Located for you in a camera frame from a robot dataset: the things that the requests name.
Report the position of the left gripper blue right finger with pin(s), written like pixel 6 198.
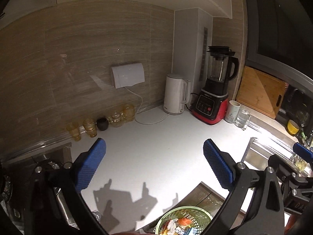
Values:
pixel 221 163

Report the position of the amber glass teapot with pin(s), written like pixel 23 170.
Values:
pixel 116 119

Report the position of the bamboo cutting board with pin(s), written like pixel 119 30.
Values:
pixel 261 92

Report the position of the small blue white carton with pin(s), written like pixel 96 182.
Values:
pixel 193 231

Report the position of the yellow bowl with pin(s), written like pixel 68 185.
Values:
pixel 292 127

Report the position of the stainless steel sink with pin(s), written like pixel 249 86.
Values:
pixel 258 151

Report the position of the red black blender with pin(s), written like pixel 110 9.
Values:
pixel 212 102

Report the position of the clear glass mug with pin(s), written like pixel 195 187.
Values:
pixel 242 119

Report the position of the person right hand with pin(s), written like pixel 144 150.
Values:
pixel 291 221

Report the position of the green perforated trash basket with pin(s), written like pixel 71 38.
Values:
pixel 200 218

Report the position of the white wall socket cover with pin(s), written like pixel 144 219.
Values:
pixel 127 75

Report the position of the amber glass cup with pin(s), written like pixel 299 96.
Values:
pixel 128 112
pixel 74 129
pixel 90 127

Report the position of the white ceramic cup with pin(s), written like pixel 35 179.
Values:
pixel 232 111

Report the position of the dark round jar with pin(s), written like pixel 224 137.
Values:
pixel 102 123

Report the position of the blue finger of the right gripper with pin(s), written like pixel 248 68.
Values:
pixel 303 152

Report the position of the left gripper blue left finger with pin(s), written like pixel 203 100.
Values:
pixel 87 163

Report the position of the dish soap bottle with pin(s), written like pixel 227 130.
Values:
pixel 306 142

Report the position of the crumpled white tissue by kettle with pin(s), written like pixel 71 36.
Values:
pixel 170 227

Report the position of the white electric kettle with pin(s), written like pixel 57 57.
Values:
pixel 177 94

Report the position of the small orange fruit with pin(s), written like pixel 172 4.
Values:
pixel 184 222

